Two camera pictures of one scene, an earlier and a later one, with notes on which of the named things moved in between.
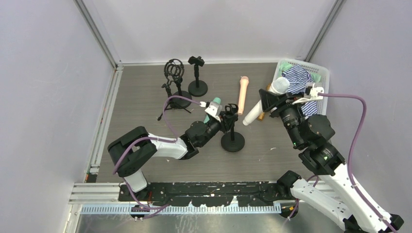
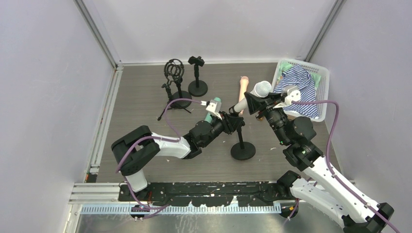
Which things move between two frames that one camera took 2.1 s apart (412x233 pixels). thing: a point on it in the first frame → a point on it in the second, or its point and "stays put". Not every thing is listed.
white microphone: x=280 y=85 → x=261 y=89
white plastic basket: x=322 y=104 stays put
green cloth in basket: x=284 y=66 stays put
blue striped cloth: x=298 y=77 stays put
